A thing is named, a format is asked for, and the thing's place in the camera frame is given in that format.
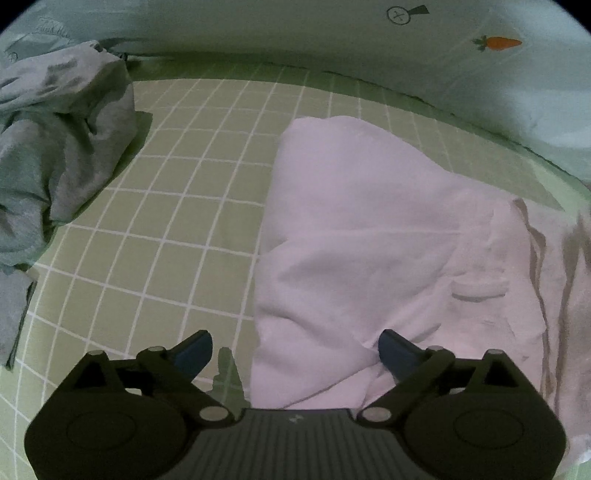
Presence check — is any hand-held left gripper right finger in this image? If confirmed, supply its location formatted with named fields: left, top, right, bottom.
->
left=358, top=329, right=533, bottom=422

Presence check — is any flat grey garment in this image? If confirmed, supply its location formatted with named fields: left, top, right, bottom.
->
left=0, top=269, right=38, bottom=371

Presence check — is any green grid bed sheet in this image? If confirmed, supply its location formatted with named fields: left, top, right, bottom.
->
left=0, top=60, right=591, bottom=480

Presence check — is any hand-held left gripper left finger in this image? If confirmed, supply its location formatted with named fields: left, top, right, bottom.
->
left=61, top=329, right=237, bottom=422

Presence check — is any white t-shirt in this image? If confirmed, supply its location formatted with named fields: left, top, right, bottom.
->
left=251, top=115, right=591, bottom=463

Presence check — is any grey ribbed garment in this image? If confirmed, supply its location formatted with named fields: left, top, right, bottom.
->
left=0, top=40, right=142, bottom=274

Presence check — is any light blue carrot-print duvet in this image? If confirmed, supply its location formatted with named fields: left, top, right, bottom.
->
left=0, top=0, right=591, bottom=186

